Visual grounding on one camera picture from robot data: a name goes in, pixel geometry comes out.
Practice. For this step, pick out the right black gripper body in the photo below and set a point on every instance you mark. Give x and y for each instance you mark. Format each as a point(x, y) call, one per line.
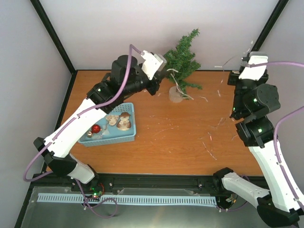
point(231, 75)

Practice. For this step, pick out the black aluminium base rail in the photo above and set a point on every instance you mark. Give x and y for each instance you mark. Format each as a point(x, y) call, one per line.
point(112, 183)

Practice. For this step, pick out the snowman ornament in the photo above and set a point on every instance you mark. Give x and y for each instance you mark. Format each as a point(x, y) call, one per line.
point(124, 123)

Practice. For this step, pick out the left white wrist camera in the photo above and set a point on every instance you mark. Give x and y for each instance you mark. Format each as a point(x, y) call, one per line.
point(152, 63)

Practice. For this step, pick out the blue plastic basket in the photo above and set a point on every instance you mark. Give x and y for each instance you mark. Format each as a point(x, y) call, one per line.
point(111, 134)

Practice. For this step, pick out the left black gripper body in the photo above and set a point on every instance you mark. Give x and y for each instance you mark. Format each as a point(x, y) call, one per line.
point(152, 88)

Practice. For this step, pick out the light blue cable duct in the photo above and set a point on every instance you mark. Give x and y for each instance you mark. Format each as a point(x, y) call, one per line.
point(131, 200)

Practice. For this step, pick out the red ball ornament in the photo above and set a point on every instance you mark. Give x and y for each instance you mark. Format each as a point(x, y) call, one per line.
point(96, 128)

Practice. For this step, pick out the small green christmas tree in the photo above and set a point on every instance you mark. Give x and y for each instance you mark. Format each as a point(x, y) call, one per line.
point(181, 64)

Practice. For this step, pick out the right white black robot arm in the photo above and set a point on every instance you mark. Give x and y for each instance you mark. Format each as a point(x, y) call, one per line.
point(282, 203)

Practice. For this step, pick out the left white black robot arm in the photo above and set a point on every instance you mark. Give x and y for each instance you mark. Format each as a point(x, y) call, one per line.
point(126, 77)

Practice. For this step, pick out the beige wooden heart ornament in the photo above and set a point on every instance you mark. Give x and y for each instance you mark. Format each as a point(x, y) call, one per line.
point(112, 119)

